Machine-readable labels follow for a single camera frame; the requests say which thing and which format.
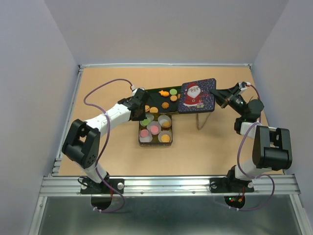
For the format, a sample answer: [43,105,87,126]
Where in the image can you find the orange round cookie packed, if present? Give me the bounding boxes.
[162,121,171,128]

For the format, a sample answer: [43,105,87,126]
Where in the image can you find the white paper cup centre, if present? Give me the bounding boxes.
[147,121,161,135]

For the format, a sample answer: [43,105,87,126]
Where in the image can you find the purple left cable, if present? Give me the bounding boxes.
[83,78,134,213]

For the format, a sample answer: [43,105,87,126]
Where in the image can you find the metal tongs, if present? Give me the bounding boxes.
[196,113,211,130]

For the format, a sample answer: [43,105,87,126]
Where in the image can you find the gold tin lid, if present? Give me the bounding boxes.
[178,78,216,114]

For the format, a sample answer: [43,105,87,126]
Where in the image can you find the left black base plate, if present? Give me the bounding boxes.
[77,177,125,194]

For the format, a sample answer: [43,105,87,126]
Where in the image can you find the purple cable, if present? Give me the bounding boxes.
[83,78,134,213]
[229,84,276,212]

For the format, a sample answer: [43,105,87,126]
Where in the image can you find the pink round cookie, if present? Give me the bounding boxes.
[150,125,159,134]

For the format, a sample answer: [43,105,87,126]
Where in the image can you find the white paper cup top-right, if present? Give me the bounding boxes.
[158,115,172,128]

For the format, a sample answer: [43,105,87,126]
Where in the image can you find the aluminium front rail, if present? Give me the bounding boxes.
[39,175,301,197]

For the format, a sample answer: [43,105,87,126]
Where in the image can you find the black cookie tray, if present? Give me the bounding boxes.
[146,86,182,115]

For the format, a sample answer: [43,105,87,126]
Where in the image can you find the gold cookie tin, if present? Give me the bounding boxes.
[138,113,173,147]

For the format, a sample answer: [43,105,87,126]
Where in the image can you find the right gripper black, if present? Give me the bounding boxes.
[209,85,246,118]

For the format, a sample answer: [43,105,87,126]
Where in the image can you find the green cookie lower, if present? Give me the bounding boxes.
[169,89,178,95]

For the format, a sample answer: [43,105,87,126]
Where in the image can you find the white paper cup bottom-right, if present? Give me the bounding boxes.
[158,131,172,143]

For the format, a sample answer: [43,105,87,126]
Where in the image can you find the orange round cookie bottom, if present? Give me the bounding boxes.
[149,107,158,113]

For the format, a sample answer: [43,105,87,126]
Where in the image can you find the white paper cup bottom-left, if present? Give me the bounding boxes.
[139,129,153,143]

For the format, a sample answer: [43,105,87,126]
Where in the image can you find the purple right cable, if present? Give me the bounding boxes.
[229,84,276,212]

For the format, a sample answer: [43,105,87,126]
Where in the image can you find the orange swirl cookie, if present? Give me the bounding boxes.
[161,102,169,109]

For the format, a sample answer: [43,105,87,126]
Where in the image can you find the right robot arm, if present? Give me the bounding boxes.
[209,82,292,193]

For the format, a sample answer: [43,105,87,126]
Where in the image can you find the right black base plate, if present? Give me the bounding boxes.
[209,177,254,193]

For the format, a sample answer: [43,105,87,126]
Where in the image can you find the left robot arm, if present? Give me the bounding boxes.
[62,88,150,193]

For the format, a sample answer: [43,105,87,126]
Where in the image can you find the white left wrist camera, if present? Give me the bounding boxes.
[130,85,145,96]

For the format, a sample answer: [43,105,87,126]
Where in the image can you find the white paper cup top-left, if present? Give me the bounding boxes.
[139,114,154,128]

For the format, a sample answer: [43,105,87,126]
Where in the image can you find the green round cookie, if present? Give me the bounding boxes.
[141,118,151,126]

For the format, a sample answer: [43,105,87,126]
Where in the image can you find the orange bear cookie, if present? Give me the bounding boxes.
[158,90,170,97]

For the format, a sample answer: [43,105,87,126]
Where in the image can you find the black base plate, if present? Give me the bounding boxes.
[209,177,254,193]
[77,177,125,194]

